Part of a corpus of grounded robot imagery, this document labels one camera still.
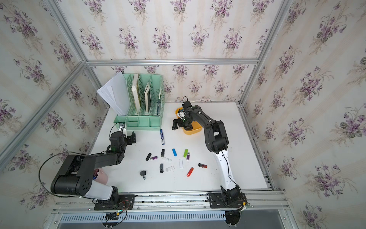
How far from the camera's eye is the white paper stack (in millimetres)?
923

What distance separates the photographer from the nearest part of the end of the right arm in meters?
0.89

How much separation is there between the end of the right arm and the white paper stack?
39cm
